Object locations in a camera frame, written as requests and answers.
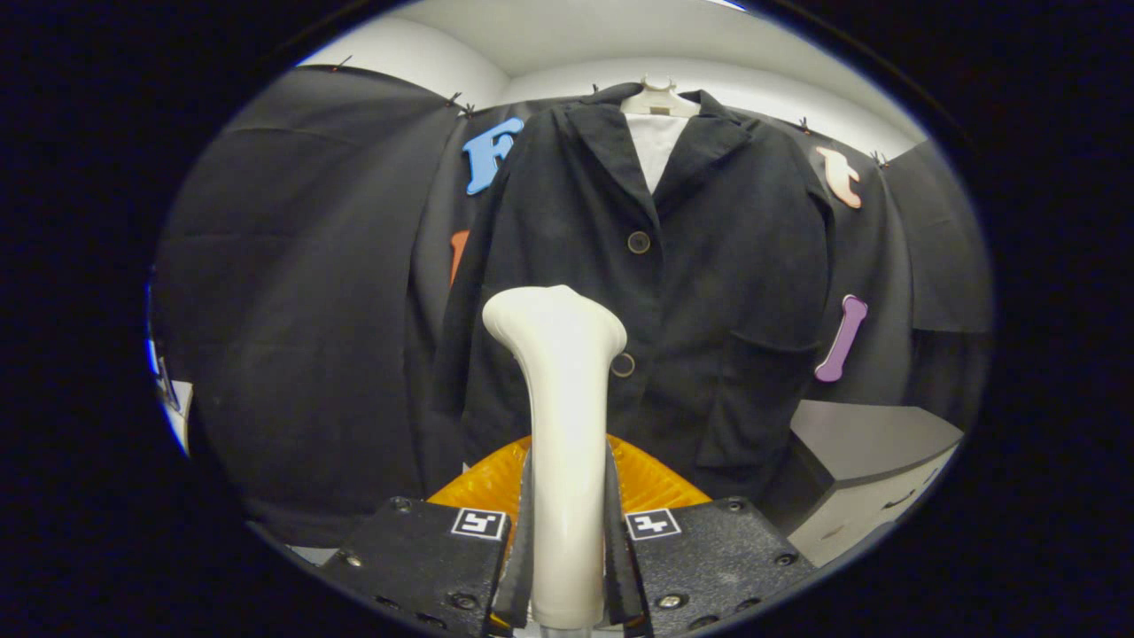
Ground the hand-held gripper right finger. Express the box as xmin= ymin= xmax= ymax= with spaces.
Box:
xmin=605 ymin=432 xmax=812 ymax=637

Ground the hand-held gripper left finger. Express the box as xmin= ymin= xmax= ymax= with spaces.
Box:
xmin=315 ymin=434 xmax=535 ymax=637

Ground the white garment steamer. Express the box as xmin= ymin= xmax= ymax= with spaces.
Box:
xmin=481 ymin=285 xmax=628 ymax=632

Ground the black suit jacket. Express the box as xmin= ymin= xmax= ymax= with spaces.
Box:
xmin=434 ymin=82 xmax=838 ymax=502

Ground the white shirt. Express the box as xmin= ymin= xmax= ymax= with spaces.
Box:
xmin=625 ymin=113 xmax=690 ymax=194

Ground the white clothes hanger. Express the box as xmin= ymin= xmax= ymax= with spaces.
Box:
xmin=618 ymin=75 xmax=703 ymax=118

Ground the grey cabinet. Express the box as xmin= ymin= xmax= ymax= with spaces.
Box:
xmin=762 ymin=399 xmax=965 ymax=568

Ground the black backdrop cloth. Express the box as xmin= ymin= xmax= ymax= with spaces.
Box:
xmin=151 ymin=64 xmax=993 ymax=546

